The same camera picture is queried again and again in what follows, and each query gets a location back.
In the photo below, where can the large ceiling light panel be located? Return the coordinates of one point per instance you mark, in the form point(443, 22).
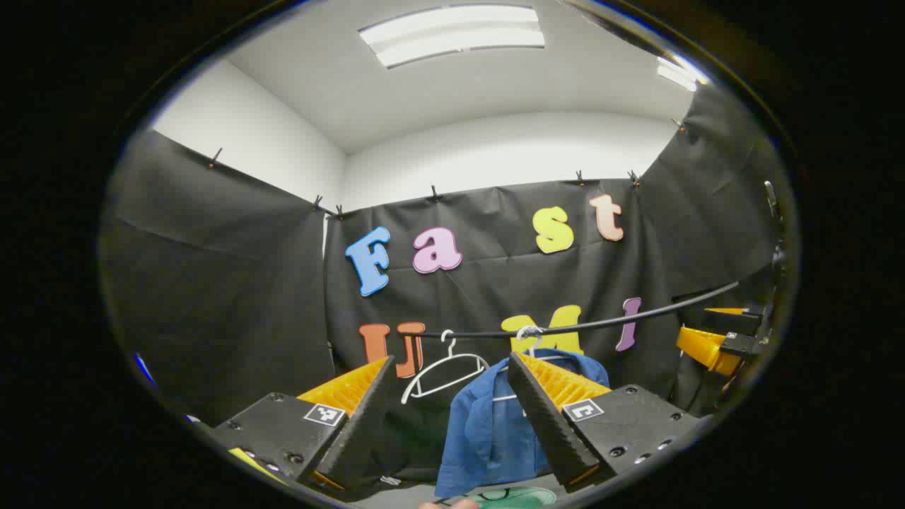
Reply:
point(452, 34)

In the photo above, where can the small ceiling light panel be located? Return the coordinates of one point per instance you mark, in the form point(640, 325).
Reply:
point(675, 73)

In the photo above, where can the blue knit garment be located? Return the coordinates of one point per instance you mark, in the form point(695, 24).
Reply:
point(488, 424)

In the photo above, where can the white clothes hanger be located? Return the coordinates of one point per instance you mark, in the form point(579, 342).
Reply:
point(530, 341)
point(452, 360)

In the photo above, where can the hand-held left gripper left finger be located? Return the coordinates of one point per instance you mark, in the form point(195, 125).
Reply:
point(360, 424)

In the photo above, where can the green laundry hamper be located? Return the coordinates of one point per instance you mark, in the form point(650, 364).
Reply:
point(520, 497)

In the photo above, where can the black clothes rack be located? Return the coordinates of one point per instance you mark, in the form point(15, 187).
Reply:
point(622, 322)

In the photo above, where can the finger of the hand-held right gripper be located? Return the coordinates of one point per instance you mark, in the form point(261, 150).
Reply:
point(707, 350)
point(739, 319)

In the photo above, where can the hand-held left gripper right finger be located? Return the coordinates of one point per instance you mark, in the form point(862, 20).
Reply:
point(548, 424)

